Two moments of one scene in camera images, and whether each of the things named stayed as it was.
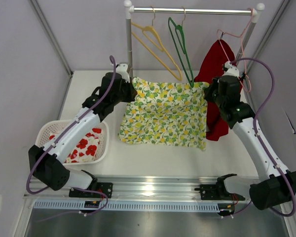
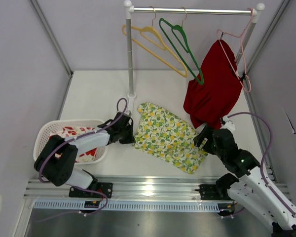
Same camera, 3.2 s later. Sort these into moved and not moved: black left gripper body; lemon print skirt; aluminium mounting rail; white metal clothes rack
Moved: lemon print skirt; black left gripper body
Not moved: white metal clothes rack; aluminium mounting rail
